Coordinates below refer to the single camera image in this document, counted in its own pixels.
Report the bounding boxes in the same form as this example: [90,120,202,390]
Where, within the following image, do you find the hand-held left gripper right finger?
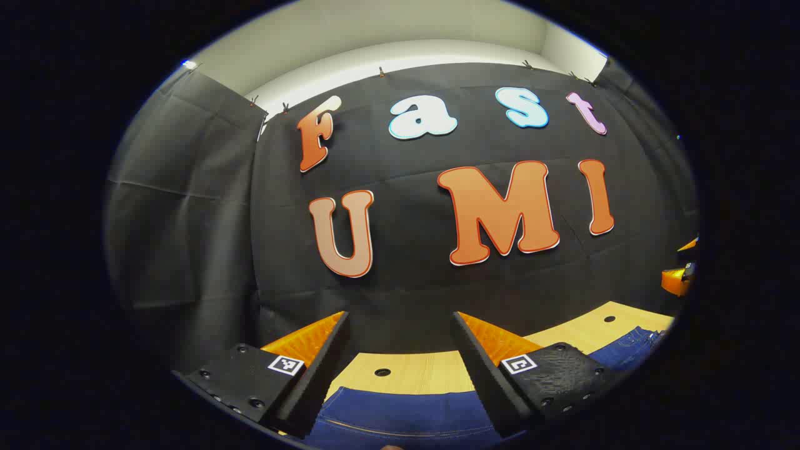
[451,311,618,439]

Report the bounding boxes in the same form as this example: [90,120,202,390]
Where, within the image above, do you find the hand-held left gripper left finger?
[180,311,351,440]

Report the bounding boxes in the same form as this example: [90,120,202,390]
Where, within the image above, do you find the blue denim jeans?
[305,326,665,450]

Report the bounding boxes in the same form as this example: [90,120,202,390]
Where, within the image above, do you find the black backdrop cloth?
[103,59,700,377]

